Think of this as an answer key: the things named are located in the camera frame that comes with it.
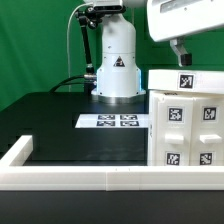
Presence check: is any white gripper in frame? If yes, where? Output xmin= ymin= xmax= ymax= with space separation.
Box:
xmin=147 ymin=0 xmax=224 ymax=67

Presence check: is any white cabinet door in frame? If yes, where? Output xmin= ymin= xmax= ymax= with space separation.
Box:
xmin=155 ymin=94 xmax=193 ymax=166
xmin=190 ymin=97 xmax=224 ymax=166

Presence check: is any white cabinet body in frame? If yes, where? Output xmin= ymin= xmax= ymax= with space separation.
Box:
xmin=147 ymin=91 xmax=224 ymax=166

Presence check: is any white cabinet top block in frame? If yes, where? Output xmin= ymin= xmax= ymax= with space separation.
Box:
xmin=148 ymin=69 xmax=224 ymax=94

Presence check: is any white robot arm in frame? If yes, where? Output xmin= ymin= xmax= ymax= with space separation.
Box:
xmin=83 ymin=0 xmax=224 ymax=103

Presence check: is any black camera on mount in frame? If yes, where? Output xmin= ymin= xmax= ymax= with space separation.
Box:
xmin=87 ymin=5 xmax=126 ymax=14

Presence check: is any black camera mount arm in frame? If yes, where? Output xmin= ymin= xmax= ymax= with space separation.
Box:
xmin=75 ymin=11 xmax=98 ymax=95

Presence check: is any white cable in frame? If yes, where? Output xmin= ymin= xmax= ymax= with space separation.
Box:
xmin=66 ymin=3 xmax=88 ymax=93

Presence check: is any flat white base plate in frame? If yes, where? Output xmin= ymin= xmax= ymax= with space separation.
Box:
xmin=75 ymin=114 xmax=148 ymax=128

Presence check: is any black cable bundle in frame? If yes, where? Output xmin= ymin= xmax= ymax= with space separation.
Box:
xmin=49 ymin=75 xmax=98 ymax=93

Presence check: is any white U-shaped frame border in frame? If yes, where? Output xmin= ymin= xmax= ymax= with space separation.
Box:
xmin=0 ymin=135 xmax=224 ymax=191

